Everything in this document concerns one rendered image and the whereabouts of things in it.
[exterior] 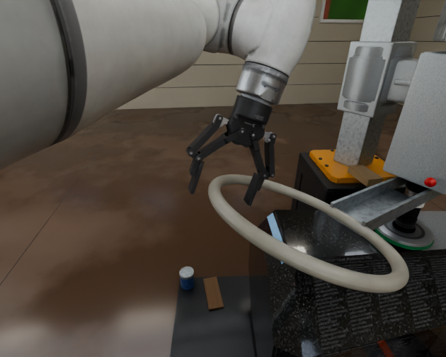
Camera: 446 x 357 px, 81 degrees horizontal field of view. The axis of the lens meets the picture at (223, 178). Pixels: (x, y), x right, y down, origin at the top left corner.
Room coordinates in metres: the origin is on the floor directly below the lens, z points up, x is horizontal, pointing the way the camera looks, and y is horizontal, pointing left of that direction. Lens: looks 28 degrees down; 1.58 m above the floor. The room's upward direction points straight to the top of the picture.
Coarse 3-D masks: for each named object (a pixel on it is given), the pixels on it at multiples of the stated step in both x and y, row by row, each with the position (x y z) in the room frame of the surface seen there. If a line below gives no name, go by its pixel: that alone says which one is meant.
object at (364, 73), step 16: (352, 64) 1.71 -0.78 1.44; (368, 64) 1.61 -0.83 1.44; (400, 64) 1.55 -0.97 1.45; (352, 80) 1.68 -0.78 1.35; (368, 80) 1.60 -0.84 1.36; (400, 80) 1.53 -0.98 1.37; (352, 96) 1.66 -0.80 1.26; (368, 96) 1.59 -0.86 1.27; (384, 96) 1.57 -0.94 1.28; (400, 96) 1.51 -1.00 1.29
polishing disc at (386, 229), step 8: (384, 224) 0.89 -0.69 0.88; (416, 224) 0.89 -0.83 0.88; (424, 224) 0.89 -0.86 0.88; (384, 232) 0.84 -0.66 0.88; (392, 232) 0.84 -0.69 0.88; (400, 232) 0.84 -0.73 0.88; (416, 232) 0.84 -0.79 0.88; (424, 232) 0.84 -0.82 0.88; (432, 232) 0.84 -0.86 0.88; (400, 240) 0.79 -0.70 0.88; (408, 240) 0.79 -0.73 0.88; (416, 240) 0.79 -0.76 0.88; (424, 240) 0.79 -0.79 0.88; (432, 240) 0.79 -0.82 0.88
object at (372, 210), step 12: (396, 180) 0.87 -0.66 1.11; (360, 192) 0.76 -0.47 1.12; (372, 192) 0.79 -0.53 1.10; (384, 192) 0.83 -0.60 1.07; (396, 192) 0.84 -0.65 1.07; (432, 192) 0.79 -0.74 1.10; (336, 204) 0.69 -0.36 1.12; (348, 204) 0.72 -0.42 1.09; (360, 204) 0.75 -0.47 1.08; (372, 204) 0.75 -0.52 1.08; (384, 204) 0.75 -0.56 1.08; (396, 204) 0.68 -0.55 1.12; (408, 204) 0.71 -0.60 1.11; (420, 204) 0.75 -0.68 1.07; (360, 216) 0.68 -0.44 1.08; (372, 216) 0.62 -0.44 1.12; (384, 216) 0.64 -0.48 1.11; (396, 216) 0.68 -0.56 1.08; (372, 228) 0.61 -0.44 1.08
